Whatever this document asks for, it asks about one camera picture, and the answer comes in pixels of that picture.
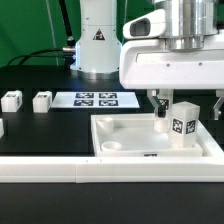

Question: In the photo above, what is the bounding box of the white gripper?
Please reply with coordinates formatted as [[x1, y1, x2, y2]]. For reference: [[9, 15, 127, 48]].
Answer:
[[119, 8, 224, 120]]

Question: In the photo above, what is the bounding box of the white square table top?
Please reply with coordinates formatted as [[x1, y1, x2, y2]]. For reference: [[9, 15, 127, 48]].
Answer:
[[90, 113, 224, 158]]

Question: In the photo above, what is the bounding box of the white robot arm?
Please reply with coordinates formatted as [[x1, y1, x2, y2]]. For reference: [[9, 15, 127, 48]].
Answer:
[[71, 0, 224, 120]]

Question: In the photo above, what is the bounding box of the marker plate with tags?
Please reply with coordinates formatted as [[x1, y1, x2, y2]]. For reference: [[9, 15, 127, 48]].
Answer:
[[52, 92, 139, 108]]

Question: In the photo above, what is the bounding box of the white block at left edge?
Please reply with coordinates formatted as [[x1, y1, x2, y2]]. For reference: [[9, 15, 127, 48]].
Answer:
[[0, 118, 4, 139]]

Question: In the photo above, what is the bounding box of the white L-shaped obstacle fence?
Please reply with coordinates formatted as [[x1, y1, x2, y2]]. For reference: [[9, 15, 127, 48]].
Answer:
[[0, 126, 224, 183]]

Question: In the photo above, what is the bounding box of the black cable bundle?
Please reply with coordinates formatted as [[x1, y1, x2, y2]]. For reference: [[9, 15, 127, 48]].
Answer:
[[6, 0, 77, 68]]

